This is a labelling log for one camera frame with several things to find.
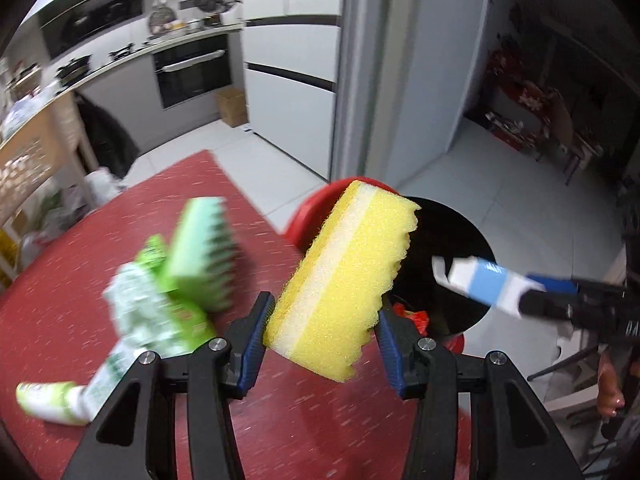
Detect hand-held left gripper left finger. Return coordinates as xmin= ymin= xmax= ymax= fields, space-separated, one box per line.
xmin=60 ymin=291 xmax=277 ymax=480

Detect green sponge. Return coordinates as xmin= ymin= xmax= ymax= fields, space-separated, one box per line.
xmin=165 ymin=196 xmax=243 ymax=313

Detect white green carton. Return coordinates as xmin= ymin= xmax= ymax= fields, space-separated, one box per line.
xmin=82 ymin=340 xmax=151 ymax=418

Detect white blue box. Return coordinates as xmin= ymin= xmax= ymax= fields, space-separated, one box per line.
xmin=431 ymin=255 xmax=546 ymax=318

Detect red stool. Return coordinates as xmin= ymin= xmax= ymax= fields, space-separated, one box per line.
xmin=285 ymin=176 xmax=466 ymax=356

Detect red decoration pile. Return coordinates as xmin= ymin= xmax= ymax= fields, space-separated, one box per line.
xmin=487 ymin=47 xmax=558 ymax=113

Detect black range hood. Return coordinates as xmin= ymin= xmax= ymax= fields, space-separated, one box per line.
xmin=39 ymin=0 xmax=147 ymax=56

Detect yellow sponge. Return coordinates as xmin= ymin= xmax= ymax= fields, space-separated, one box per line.
xmin=263 ymin=180 xmax=422 ymax=383

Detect white plastic bags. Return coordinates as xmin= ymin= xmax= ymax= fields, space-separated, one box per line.
xmin=30 ymin=167 xmax=121 ymax=256

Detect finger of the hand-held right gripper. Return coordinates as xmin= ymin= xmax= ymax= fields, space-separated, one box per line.
xmin=519 ymin=287 xmax=576 ymax=320
xmin=525 ymin=272 xmax=583 ymax=294

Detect green white tube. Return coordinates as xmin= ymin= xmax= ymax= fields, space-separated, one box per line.
xmin=16 ymin=381 xmax=93 ymax=427

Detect black garment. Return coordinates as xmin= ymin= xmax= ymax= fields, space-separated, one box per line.
xmin=75 ymin=91 xmax=140 ymax=179

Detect pale green plastic bag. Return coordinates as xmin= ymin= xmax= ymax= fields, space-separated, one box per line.
xmin=102 ymin=235 xmax=217 ymax=356

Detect white refrigerator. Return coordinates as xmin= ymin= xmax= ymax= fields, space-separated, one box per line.
xmin=240 ymin=0 xmax=346 ymax=181

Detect black bin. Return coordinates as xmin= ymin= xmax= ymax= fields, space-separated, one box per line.
xmin=380 ymin=196 xmax=497 ymax=356

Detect cardboard box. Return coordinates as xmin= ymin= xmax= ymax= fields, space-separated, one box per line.
xmin=216 ymin=87 xmax=249 ymax=128

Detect person's right hand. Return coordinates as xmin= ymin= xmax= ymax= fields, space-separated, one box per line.
xmin=596 ymin=347 xmax=626 ymax=417

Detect black built-in oven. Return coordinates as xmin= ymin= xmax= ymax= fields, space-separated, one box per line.
xmin=151 ymin=35 xmax=233 ymax=109

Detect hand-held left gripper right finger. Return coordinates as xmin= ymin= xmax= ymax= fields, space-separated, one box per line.
xmin=375 ymin=308 xmax=586 ymax=480

